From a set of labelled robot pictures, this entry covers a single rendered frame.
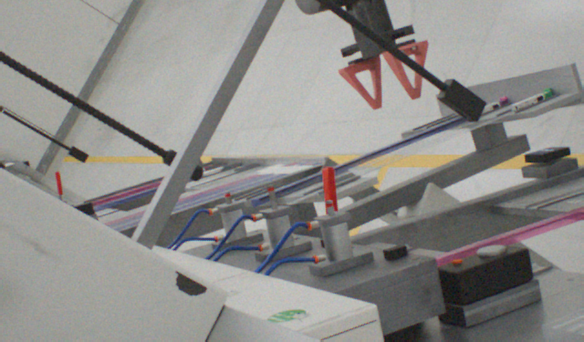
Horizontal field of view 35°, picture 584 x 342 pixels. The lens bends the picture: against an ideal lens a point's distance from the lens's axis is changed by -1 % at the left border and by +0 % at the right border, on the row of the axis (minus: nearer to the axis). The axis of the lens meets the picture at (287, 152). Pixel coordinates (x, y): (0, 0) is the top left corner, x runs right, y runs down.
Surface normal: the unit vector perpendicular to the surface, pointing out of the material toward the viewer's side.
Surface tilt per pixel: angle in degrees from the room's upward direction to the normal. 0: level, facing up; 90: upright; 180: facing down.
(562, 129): 0
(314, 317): 48
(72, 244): 90
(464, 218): 90
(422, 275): 90
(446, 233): 90
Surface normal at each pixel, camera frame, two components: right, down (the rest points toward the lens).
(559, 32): -0.78, -0.50
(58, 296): 0.44, 0.00
